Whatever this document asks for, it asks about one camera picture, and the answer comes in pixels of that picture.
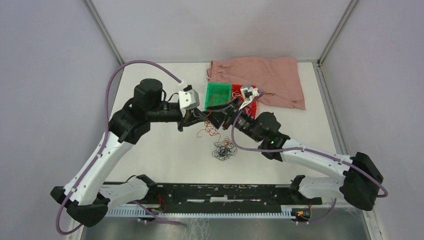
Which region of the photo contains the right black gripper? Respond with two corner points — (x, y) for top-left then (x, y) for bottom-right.
(204, 96), (263, 143)

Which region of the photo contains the pink cloth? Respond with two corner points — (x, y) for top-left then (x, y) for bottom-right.
(206, 56), (306, 111)

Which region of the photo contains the orange cable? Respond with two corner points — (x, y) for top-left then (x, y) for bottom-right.
(207, 91), (230, 107)
(196, 109), (222, 140)

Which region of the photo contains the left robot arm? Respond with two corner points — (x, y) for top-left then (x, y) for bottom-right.
(50, 78), (206, 227)

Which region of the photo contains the white slotted cable duct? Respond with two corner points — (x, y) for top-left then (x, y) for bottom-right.
(105, 205), (295, 220)

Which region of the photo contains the green plastic bin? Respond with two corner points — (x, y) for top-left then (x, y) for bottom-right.
(204, 82), (232, 109)

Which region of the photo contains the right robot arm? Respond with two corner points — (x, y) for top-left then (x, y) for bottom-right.
(206, 101), (389, 211)

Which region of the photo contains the cable bundle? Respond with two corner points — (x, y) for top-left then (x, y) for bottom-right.
(211, 137), (239, 162)

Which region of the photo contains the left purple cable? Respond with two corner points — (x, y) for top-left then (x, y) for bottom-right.
(55, 59), (186, 236)

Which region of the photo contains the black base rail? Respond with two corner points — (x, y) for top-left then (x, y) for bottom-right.
(139, 183), (323, 214)

